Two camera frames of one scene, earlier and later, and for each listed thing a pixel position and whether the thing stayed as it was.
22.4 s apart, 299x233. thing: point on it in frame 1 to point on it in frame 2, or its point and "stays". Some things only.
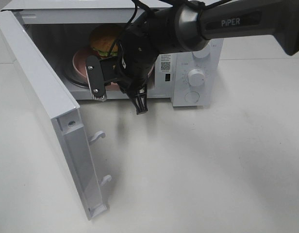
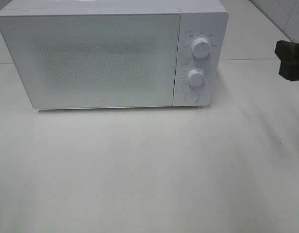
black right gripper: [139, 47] to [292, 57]
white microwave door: [54, 108] to [95, 60]
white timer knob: [196, 77] stays
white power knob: [203, 53] stays
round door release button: [192, 96] stays
